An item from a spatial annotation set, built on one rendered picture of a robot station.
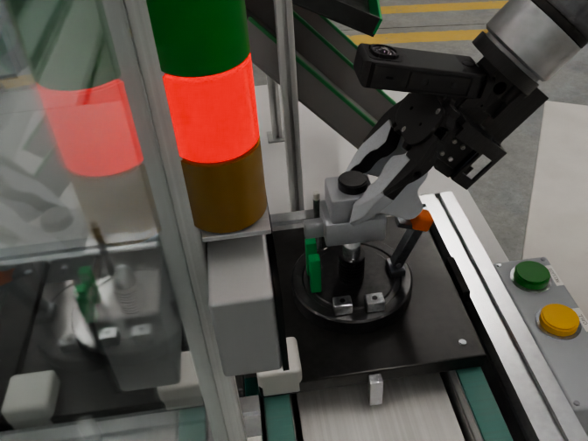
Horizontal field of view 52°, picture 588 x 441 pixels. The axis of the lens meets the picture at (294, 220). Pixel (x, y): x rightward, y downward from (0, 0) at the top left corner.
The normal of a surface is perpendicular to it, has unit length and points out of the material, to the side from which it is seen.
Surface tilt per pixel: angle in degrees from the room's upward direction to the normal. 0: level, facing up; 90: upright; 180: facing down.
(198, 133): 90
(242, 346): 90
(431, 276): 0
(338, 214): 90
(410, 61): 13
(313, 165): 0
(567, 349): 0
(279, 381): 90
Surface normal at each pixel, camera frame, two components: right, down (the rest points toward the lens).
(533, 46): -0.25, 0.36
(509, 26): -0.69, -0.18
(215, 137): 0.22, 0.62
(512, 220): -0.06, -0.76
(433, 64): 0.17, -0.79
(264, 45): -0.04, 0.65
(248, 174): 0.72, 0.41
